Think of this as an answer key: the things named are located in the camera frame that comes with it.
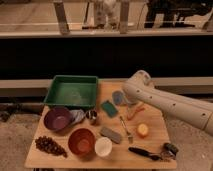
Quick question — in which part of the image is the yellow orange fruit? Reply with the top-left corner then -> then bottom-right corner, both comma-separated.
137,123 -> 149,138

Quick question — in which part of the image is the small dark toy object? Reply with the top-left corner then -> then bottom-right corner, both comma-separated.
161,143 -> 179,159

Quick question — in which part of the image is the green plastic tray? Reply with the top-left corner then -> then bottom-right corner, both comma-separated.
44,75 -> 98,109

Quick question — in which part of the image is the orange plastic bowl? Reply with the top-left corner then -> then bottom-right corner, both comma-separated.
68,128 -> 95,157

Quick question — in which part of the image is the crumpled grey cloth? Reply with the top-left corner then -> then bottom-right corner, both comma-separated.
71,109 -> 86,125

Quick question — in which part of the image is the small metal cup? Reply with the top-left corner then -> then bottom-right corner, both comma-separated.
86,110 -> 97,125

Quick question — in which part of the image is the metal fork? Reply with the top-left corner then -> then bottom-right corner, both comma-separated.
119,116 -> 133,144

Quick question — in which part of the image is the white plastic cup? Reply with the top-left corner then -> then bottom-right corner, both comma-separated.
95,137 -> 112,158

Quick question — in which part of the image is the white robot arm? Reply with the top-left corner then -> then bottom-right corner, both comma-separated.
122,70 -> 213,136

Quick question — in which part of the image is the teal green sponge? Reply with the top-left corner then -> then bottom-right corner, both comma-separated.
101,101 -> 118,117

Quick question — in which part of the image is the blue grey plastic cup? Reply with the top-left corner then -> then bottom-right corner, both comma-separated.
112,91 -> 126,106

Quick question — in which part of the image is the bunch of dark grapes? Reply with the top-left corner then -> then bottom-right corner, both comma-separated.
35,136 -> 68,158

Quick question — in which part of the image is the grey sponge block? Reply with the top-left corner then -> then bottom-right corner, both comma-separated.
100,127 -> 122,144

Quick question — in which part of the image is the wooden table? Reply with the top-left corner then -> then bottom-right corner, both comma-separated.
25,81 -> 177,170

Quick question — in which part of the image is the black handled brush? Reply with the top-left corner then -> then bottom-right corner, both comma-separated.
128,147 -> 161,161

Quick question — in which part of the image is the purple plastic bowl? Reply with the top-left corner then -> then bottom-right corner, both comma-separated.
44,106 -> 73,131

